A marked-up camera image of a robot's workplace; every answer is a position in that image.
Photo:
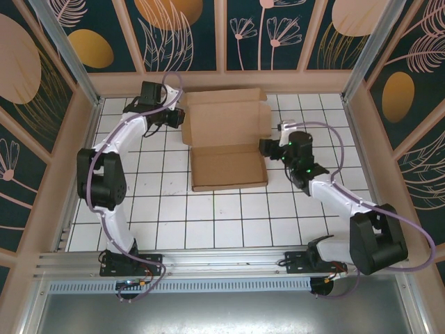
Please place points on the brown cardboard box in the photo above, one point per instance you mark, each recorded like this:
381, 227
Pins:
226, 170

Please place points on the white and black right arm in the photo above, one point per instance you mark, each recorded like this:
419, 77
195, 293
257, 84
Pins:
375, 240

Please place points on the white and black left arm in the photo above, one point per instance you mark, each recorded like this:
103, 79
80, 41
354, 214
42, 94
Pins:
101, 181

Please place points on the grey metal sheet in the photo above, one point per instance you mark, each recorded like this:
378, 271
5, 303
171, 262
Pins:
222, 313

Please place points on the aluminium corner post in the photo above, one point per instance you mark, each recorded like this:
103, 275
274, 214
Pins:
65, 48
375, 48

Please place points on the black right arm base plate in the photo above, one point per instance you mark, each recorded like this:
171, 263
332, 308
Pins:
295, 264

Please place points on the aluminium profile rail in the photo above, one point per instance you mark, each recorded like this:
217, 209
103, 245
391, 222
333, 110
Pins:
222, 259

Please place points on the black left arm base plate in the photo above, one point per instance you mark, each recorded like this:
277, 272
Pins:
153, 261

